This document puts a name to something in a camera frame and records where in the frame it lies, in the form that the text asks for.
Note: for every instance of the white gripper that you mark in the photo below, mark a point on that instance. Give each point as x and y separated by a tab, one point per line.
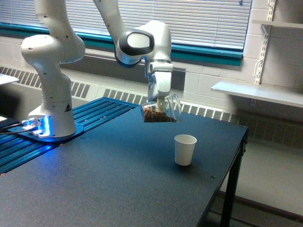
159	81

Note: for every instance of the clear plastic cup with nuts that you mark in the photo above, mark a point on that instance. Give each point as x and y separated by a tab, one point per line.
167	109

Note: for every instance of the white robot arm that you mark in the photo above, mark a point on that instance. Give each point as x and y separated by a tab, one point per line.
150	43

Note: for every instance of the white paper cup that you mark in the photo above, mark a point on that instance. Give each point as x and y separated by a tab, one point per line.
184	149

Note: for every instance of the teal window sill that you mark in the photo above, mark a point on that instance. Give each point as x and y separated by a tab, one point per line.
179	52

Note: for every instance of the white window blinds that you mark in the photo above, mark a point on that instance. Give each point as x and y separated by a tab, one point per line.
214	23

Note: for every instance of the baseboard radiator grille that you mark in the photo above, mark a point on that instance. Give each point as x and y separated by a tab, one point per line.
270	130

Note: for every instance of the black table leg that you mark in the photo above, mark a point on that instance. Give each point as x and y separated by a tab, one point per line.
232	184

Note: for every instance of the white tabletop at left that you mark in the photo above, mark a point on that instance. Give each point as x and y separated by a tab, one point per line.
6	79

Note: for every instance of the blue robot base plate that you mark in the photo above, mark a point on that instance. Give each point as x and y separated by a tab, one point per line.
32	137

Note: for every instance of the white upper wall shelf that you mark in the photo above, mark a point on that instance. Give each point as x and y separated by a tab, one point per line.
277	24

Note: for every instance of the white wall shelf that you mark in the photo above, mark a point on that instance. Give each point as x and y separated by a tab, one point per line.
277	24
261	92

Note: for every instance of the white shelf rail bracket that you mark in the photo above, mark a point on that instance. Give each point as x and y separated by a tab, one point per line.
266	29

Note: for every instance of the white lower wall shelf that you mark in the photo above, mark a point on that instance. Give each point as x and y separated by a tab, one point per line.
261	92

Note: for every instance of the blue aluminium rail platform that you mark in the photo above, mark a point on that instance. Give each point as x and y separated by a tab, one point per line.
15	150

